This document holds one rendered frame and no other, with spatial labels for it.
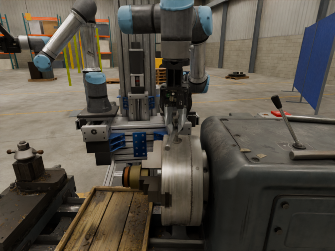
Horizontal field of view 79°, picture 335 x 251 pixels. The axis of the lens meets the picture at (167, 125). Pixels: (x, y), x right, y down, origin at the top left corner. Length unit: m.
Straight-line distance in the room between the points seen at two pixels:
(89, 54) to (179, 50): 0.99
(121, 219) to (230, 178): 0.52
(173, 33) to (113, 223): 0.71
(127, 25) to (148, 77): 0.83
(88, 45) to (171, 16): 0.98
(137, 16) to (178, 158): 0.42
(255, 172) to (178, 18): 0.40
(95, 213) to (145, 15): 0.76
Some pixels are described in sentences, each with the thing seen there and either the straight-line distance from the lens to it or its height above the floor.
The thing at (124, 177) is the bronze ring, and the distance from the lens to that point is 0.75.
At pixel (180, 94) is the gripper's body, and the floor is 1.41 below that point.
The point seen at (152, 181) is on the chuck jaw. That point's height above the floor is 1.11.
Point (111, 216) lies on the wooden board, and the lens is 0.93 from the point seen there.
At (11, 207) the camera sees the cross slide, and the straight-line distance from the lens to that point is 1.00.
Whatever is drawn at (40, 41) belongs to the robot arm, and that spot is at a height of 1.57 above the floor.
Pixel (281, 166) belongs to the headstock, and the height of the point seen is 1.25.
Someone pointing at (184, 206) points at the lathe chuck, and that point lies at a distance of 0.64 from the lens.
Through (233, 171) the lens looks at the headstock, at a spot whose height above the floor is 1.24.
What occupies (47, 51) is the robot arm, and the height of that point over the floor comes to 1.52.
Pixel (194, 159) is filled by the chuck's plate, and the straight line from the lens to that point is 0.63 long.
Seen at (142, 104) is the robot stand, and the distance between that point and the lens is 1.40.
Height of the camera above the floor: 1.51
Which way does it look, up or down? 20 degrees down
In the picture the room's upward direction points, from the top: straight up
